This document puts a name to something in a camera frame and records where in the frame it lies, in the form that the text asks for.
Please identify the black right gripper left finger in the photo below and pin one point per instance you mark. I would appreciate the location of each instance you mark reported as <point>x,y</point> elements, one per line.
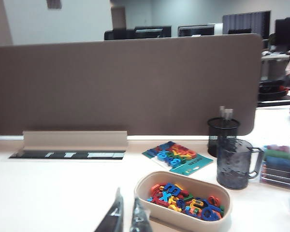
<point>114,217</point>

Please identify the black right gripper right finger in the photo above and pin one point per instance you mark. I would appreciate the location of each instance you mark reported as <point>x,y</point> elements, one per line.
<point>139,220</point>

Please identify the cyan magnet letter x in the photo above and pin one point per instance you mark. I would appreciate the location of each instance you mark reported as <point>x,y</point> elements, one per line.
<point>164,196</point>

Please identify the red magnet letter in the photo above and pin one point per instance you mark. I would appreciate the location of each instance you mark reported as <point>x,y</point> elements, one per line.
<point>154,188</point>

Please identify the yellow magnet letter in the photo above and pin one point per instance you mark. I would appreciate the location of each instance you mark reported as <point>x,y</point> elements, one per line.
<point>174,207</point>

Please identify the blue magnet letter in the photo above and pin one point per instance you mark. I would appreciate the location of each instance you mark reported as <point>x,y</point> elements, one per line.
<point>207,215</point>
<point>175,191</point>

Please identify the beige oval pulp tray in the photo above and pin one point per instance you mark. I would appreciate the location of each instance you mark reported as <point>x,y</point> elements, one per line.
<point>159,212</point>

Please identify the blue flat object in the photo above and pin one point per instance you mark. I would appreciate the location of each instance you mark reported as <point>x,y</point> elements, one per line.
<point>195,164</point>

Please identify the black mesh pen holder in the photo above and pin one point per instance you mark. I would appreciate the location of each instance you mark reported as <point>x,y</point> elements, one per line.
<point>215,130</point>

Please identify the brown fabric desk partition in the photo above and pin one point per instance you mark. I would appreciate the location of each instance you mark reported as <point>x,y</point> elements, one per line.
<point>111,84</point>

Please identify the white plastic pen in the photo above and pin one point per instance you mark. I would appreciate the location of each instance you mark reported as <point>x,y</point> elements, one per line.
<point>222,112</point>
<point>228,114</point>

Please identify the clear pack of coloured markers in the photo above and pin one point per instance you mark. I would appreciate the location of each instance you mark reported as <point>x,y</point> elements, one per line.
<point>278,162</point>

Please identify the black flat board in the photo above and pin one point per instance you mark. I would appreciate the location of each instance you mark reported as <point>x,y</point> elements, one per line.
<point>275,103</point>

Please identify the black office chair back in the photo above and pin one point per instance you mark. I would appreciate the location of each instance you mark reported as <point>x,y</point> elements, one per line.
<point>118,35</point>

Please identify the black round device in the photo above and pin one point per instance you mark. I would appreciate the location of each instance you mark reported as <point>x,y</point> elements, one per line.
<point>270,93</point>

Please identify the black computer monitor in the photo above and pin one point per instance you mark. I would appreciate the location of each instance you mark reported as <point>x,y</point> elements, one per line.
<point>152,32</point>
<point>195,31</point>

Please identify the brown door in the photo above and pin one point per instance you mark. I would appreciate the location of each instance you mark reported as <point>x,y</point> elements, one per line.
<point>118,18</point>

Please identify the white background desk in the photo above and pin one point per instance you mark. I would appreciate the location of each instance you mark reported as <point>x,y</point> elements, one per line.
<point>275,56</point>

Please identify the dark window blind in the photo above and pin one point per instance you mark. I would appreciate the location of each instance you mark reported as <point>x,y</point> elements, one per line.
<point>244,20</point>

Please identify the large black monitor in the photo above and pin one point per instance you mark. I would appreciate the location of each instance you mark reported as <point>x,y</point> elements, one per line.
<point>287,31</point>

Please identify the small wall sign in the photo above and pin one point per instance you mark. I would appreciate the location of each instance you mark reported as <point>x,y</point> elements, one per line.
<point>54,4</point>

